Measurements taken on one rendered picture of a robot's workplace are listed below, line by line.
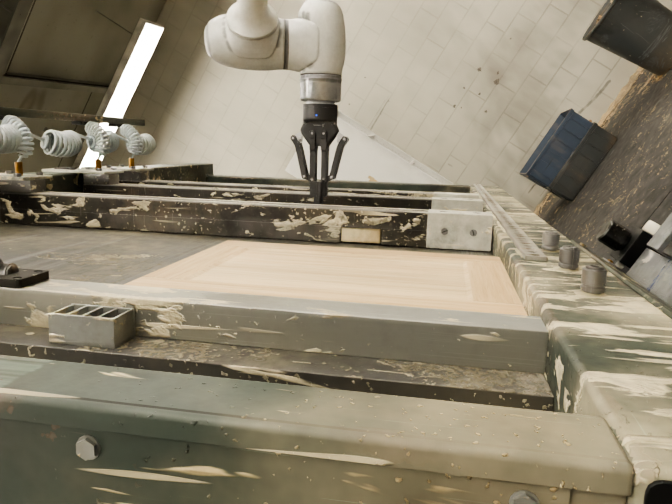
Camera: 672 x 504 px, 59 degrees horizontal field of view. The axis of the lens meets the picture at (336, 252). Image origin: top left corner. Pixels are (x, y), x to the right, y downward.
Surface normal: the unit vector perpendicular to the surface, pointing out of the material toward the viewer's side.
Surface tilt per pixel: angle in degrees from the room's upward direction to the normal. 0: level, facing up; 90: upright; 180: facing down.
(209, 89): 90
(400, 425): 60
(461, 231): 90
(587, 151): 90
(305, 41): 104
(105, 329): 89
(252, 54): 124
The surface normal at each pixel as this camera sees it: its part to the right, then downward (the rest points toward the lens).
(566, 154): -0.15, 0.14
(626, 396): 0.03, -0.98
